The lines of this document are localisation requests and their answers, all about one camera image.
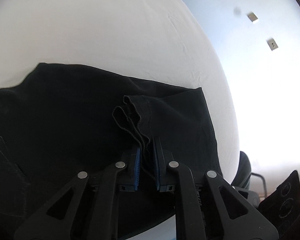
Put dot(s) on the bed with white sheet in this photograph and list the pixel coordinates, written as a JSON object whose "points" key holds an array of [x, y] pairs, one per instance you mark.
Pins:
{"points": [[102, 25]]}

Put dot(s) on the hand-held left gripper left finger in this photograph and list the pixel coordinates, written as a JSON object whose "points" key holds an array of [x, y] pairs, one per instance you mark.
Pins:
{"points": [[137, 167]]}

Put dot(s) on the black pants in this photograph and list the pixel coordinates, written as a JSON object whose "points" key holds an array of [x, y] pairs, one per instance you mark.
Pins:
{"points": [[65, 117]]}

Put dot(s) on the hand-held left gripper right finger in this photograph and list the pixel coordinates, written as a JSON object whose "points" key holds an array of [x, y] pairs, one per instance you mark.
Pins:
{"points": [[157, 165]]}

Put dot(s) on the grey wall socket plate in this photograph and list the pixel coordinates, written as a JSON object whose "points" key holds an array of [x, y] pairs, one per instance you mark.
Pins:
{"points": [[252, 18], [272, 44]]}

